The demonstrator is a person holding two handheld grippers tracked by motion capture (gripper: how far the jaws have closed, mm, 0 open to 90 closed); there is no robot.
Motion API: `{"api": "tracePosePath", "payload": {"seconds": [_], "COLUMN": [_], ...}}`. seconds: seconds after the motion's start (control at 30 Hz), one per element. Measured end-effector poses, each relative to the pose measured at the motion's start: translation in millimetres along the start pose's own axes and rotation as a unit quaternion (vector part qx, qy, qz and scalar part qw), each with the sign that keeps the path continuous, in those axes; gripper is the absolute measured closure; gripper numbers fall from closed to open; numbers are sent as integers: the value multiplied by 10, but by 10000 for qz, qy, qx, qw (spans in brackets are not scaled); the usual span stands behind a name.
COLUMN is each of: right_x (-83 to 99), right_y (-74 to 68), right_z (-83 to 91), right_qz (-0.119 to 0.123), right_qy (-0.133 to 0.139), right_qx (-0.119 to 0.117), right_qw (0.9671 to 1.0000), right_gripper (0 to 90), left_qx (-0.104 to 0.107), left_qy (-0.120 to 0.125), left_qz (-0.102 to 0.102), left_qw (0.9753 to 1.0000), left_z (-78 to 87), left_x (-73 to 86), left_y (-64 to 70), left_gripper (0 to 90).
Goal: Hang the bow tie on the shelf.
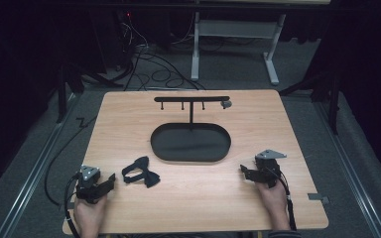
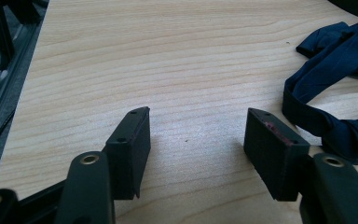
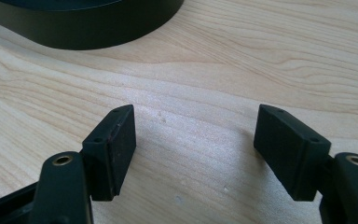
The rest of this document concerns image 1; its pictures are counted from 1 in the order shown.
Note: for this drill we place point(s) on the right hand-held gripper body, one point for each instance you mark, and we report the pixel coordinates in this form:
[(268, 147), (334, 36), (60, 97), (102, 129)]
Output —
[(268, 165)]

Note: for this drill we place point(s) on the black metal stand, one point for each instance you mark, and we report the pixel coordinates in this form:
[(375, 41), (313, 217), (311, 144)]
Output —
[(334, 99), (62, 95)]

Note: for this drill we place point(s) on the white desk frame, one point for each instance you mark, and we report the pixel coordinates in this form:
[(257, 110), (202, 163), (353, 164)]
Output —
[(234, 29)]

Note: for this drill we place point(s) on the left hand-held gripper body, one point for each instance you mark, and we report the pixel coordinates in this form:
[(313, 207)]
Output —
[(89, 173)]

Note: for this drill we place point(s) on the aluminium floor rail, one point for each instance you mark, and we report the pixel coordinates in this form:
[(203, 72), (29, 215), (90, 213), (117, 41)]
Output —
[(33, 175), (354, 172)]

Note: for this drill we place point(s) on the small grey clip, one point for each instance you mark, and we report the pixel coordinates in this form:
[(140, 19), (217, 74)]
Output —
[(226, 104)]

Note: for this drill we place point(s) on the person's right hand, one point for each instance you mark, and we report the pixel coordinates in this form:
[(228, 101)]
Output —
[(273, 200)]

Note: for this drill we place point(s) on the black bow tie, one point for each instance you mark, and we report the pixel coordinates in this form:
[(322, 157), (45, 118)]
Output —
[(140, 173)]

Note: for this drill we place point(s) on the person's left hand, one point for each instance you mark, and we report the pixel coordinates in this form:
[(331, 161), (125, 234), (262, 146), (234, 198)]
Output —
[(89, 214)]

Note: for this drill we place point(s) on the dark equipment with red light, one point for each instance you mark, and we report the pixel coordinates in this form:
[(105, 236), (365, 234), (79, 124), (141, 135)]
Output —
[(128, 36)]

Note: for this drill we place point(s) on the grey metal bracket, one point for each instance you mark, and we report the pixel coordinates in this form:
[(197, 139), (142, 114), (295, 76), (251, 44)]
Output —
[(318, 197)]

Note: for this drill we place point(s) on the black hanger stand with tray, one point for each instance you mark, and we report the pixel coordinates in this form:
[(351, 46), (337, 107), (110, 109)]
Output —
[(190, 142)]

